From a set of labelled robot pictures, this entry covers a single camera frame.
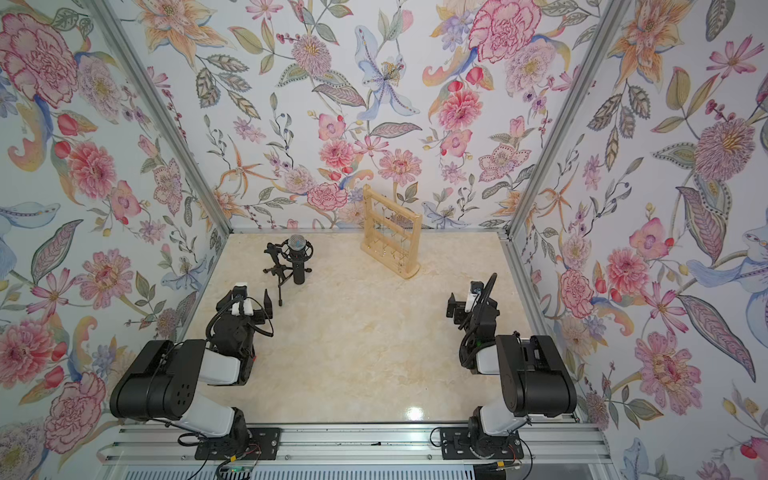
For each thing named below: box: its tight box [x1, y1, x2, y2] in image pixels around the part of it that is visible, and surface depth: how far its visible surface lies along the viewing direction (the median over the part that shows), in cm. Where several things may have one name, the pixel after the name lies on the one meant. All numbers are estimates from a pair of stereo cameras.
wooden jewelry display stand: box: [361, 184, 423, 280], surface depth 103 cm
